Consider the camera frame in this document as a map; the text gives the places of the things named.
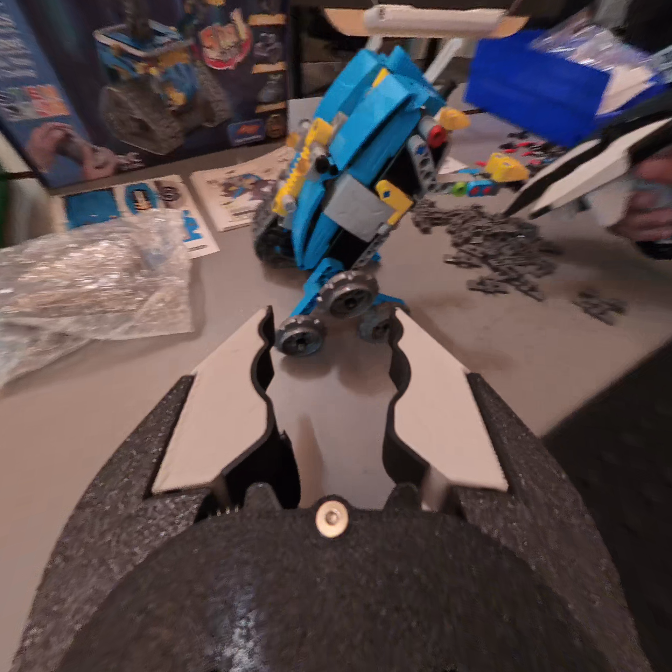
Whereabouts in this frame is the blue plastic bin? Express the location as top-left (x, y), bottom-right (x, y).
top-left (463, 29), bottom-right (615, 149)

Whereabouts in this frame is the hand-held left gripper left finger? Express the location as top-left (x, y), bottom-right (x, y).
top-left (151, 306), bottom-right (276, 494)

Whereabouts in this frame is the heap of loose toy parts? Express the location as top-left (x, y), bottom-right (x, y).
top-left (496, 128), bottom-right (570, 169)

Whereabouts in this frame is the black perforated pad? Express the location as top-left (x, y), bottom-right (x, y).
top-left (543, 341), bottom-right (672, 672)

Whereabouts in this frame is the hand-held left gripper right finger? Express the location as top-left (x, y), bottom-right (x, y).
top-left (384, 308), bottom-right (510, 493)

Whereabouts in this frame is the blue toy robot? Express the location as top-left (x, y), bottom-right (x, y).
top-left (254, 46), bottom-right (530, 359)

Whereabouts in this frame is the grey desk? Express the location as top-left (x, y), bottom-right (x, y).
top-left (0, 81), bottom-right (672, 657)

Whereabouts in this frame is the bubble wrap bag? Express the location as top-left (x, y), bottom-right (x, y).
top-left (0, 210), bottom-right (194, 389)

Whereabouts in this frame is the instruction booklet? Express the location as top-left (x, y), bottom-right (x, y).
top-left (189, 147), bottom-right (296, 233)

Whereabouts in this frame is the dark blue robot kit box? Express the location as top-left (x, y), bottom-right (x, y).
top-left (0, 0), bottom-right (291, 190)

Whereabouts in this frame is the blue sticker sheet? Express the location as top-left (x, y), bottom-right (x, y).
top-left (62, 176), bottom-right (220, 259)

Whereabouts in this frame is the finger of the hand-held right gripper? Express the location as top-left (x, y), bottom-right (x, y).
top-left (526, 121), bottom-right (672, 219)
top-left (503, 136), bottom-right (611, 217)

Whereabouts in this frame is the person's right hand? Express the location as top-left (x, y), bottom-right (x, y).
top-left (611, 156), bottom-right (672, 243)

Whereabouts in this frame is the pile of grey track links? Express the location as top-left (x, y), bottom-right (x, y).
top-left (411, 204), bottom-right (627, 325)

